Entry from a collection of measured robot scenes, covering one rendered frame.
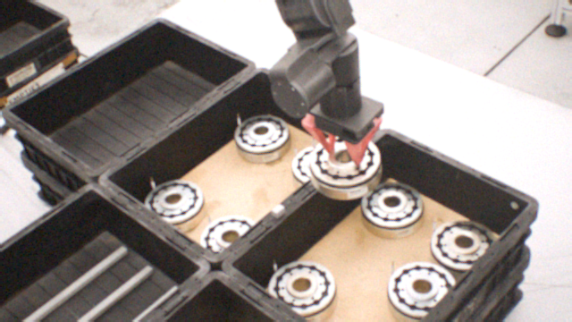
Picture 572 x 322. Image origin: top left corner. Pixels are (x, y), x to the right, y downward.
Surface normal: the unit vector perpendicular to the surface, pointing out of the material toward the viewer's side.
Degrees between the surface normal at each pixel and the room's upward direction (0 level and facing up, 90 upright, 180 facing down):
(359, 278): 0
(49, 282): 0
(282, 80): 92
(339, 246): 0
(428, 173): 90
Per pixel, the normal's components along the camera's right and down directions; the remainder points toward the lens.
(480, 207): -0.68, 0.54
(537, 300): -0.09, -0.73
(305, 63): 0.64, 0.04
